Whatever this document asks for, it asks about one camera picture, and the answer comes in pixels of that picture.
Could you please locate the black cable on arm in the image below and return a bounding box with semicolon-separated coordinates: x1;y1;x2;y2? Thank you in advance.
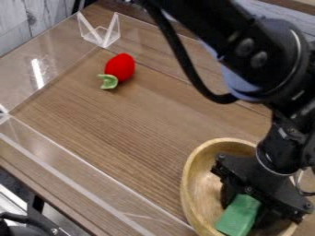
140;0;239;105

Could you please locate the clear acrylic tray wall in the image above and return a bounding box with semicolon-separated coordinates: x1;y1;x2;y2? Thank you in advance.
0;10;315;236

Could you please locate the black cable under table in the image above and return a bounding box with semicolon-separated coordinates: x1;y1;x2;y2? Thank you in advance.
0;211;55;236

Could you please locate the black table leg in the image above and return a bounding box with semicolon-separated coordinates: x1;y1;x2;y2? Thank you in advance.
27;195;44;223

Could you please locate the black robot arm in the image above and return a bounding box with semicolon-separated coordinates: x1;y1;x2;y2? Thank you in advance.
147;0;315;236

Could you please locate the green rectangular block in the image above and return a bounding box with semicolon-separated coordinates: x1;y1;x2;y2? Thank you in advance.
215;195;260;236

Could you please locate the red plush strawberry toy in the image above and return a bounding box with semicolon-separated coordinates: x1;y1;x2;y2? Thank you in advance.
97;53;135;89

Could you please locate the brown wooden bowl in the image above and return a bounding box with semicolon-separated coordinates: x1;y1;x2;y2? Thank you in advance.
180;137;300;236

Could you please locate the clear acrylic corner bracket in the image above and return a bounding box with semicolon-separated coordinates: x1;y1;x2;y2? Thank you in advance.
76;12;120;49

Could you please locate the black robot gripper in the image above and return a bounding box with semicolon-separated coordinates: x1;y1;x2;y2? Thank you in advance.
211;152;314;236

